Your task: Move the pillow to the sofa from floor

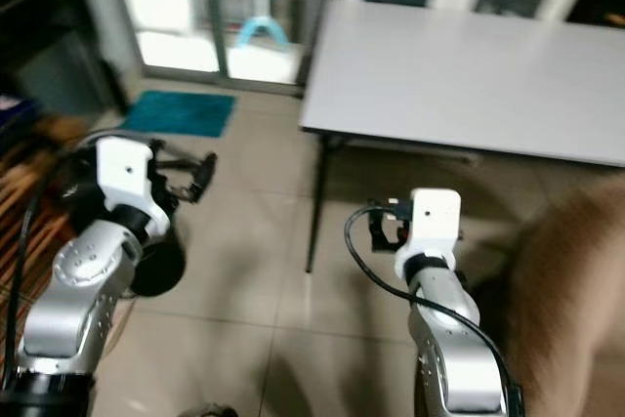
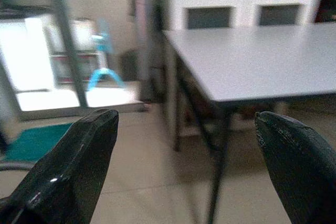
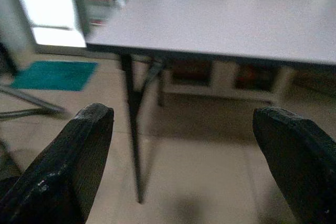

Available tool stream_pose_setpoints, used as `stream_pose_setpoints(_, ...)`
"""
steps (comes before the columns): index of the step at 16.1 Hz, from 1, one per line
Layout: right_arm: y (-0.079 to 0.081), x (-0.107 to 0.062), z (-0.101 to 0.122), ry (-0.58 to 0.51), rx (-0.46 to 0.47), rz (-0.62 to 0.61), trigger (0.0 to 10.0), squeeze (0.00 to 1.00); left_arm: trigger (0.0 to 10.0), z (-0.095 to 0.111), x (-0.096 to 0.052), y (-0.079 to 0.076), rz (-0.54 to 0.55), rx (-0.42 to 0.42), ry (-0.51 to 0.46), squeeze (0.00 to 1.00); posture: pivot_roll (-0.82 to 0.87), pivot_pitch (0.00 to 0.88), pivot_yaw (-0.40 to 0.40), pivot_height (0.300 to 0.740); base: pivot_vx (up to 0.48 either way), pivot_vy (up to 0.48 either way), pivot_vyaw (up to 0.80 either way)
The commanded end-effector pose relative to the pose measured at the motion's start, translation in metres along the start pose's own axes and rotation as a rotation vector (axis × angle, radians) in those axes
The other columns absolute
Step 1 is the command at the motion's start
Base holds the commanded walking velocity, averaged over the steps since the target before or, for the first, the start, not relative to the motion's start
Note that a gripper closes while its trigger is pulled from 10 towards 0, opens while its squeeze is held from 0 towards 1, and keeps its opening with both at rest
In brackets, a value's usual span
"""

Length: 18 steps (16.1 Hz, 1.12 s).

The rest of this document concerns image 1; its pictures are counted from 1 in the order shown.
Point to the white table with black legs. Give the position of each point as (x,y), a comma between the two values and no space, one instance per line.
(459,75)

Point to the teal floor mat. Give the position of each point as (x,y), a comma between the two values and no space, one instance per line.
(181,113)

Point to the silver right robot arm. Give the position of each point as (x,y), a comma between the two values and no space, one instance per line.
(449,339)

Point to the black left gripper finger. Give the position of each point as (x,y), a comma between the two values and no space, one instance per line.
(203,165)
(193,190)

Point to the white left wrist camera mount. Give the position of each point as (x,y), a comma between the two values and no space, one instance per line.
(122,178)

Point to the black round object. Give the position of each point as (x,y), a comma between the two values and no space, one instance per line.
(161,266)

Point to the blue box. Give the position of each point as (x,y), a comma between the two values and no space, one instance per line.
(15,116)

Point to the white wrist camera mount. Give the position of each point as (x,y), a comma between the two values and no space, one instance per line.
(435,222)
(122,178)

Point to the wooden slatted rack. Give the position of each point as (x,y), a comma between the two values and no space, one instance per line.
(29,192)

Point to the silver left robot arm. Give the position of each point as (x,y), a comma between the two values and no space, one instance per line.
(80,285)

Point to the black shelf unit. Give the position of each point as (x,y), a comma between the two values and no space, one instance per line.
(59,46)

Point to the glass sliding door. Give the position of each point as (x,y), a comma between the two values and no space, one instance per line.
(186,17)

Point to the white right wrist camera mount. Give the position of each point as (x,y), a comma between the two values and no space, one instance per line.
(435,222)

